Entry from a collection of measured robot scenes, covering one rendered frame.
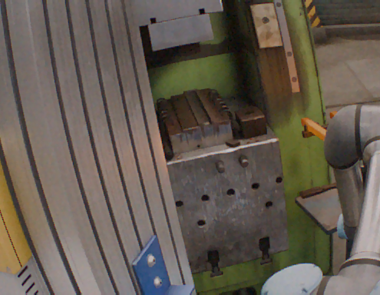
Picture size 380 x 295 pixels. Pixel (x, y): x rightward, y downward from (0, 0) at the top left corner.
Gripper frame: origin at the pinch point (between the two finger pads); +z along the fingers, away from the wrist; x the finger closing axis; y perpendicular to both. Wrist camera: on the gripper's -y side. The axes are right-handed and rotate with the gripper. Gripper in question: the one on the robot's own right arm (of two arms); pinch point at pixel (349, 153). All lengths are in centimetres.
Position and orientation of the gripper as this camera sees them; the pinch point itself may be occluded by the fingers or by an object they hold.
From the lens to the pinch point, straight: 173.9
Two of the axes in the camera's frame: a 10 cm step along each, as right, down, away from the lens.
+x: 9.5, -2.6, 1.7
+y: 1.8, 9.2, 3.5
